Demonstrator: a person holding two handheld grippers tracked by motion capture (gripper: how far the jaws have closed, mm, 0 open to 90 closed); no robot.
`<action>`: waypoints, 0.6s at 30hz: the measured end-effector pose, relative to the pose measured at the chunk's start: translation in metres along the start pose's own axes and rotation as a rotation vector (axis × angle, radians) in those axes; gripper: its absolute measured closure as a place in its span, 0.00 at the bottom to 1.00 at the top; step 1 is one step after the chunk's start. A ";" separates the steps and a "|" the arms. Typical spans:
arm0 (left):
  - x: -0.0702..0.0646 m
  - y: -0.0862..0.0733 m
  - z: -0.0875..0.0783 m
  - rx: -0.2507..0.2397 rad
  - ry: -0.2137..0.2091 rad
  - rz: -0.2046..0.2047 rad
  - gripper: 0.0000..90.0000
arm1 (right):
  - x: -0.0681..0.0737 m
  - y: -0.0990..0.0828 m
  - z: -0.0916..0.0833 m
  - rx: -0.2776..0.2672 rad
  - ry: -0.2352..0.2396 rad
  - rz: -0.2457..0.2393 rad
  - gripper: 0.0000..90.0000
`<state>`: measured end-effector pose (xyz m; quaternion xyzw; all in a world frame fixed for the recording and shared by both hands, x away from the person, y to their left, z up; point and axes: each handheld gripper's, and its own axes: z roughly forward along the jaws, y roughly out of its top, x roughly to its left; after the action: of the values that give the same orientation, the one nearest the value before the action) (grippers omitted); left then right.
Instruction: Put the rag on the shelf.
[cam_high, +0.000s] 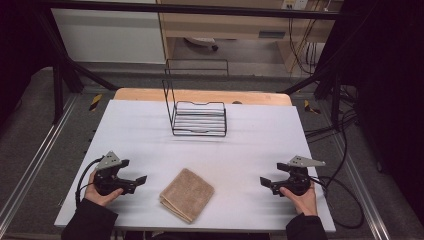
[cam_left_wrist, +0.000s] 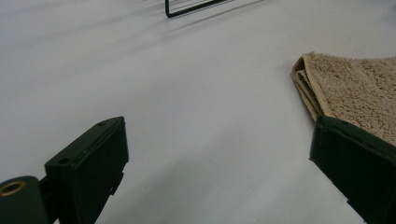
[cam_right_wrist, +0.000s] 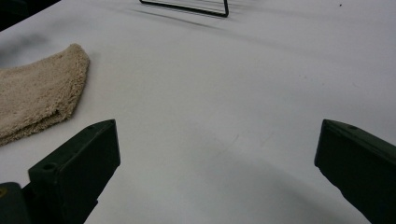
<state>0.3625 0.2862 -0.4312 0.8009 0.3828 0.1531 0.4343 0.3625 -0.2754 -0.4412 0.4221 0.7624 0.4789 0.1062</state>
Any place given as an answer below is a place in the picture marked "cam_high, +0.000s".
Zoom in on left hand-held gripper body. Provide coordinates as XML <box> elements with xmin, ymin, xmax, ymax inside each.
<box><xmin>92</xmin><ymin>150</ymin><xmax>132</xmax><ymax>197</ymax></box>

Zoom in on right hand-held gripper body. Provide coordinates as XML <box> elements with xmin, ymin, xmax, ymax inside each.
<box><xmin>282</xmin><ymin>155</ymin><xmax>327</xmax><ymax>197</ymax></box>

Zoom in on person's left hand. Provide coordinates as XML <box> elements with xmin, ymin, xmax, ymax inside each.
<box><xmin>84</xmin><ymin>179</ymin><xmax>125</xmax><ymax>208</ymax></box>

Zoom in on person's right hand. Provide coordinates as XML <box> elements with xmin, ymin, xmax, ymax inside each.
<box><xmin>279</xmin><ymin>183</ymin><xmax>319</xmax><ymax>217</ymax></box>

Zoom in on white table cover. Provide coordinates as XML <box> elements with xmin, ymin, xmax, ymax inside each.
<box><xmin>54</xmin><ymin>99</ymin><xmax>337</xmax><ymax>234</ymax></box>

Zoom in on folded tan towel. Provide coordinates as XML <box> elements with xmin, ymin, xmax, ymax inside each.
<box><xmin>158</xmin><ymin>167</ymin><xmax>216</xmax><ymax>224</ymax></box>

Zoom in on yellow black tape marker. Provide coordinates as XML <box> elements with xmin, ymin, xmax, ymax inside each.
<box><xmin>88</xmin><ymin>93</ymin><xmax>104</xmax><ymax>113</ymax></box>
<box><xmin>303</xmin><ymin>99</ymin><xmax>322</xmax><ymax>116</ymax></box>

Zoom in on white panel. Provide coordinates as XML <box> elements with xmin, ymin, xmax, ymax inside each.
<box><xmin>50</xmin><ymin>8</ymin><xmax>167</xmax><ymax>65</ymax></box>

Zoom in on black curtain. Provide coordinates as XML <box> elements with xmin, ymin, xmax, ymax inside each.
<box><xmin>0</xmin><ymin>0</ymin><xmax>56</xmax><ymax>129</ymax></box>
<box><xmin>333</xmin><ymin>0</ymin><xmax>424</xmax><ymax>216</ymax></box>

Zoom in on white power strip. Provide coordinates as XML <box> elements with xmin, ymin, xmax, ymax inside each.
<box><xmin>183</xmin><ymin>36</ymin><xmax>220</xmax><ymax>52</ymax></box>

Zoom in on light wooden desk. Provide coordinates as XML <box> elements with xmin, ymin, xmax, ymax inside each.
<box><xmin>156</xmin><ymin>0</ymin><xmax>344</xmax><ymax>73</ymax></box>

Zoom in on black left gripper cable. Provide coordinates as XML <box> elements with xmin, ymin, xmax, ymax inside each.
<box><xmin>75</xmin><ymin>156</ymin><xmax>105</xmax><ymax>208</ymax></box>

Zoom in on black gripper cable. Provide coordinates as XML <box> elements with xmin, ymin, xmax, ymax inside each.
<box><xmin>309</xmin><ymin>175</ymin><xmax>366</xmax><ymax>230</ymax></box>
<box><xmin>75</xmin><ymin>156</ymin><xmax>105</xmax><ymax>208</ymax></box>

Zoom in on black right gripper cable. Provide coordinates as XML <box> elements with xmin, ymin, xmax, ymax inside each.
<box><xmin>309</xmin><ymin>175</ymin><xmax>366</xmax><ymax>230</ymax></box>

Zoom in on black floor cables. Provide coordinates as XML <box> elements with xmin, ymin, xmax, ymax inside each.
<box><xmin>303</xmin><ymin>84</ymin><xmax>361</xmax><ymax>145</ymax></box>

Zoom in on aluminium floor rail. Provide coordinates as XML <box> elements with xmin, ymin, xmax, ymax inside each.
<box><xmin>0</xmin><ymin>94</ymin><xmax>80</xmax><ymax>222</ymax></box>
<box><xmin>328</xmin><ymin>131</ymin><xmax>392</xmax><ymax>240</ymax></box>

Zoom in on black wire rack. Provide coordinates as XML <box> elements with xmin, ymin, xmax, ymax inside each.
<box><xmin>161</xmin><ymin>58</ymin><xmax>230</xmax><ymax>138</ymax></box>

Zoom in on hanging cable bundle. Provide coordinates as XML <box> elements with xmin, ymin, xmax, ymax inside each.
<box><xmin>287</xmin><ymin>13</ymin><xmax>323</xmax><ymax>77</ymax></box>

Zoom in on white wall socket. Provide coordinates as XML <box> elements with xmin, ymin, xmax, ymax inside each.
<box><xmin>281</xmin><ymin>0</ymin><xmax>310</xmax><ymax>11</ymax></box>

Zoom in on black metal frame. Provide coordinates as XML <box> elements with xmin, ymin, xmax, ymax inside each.
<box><xmin>32</xmin><ymin>0</ymin><xmax>383</xmax><ymax>132</ymax></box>

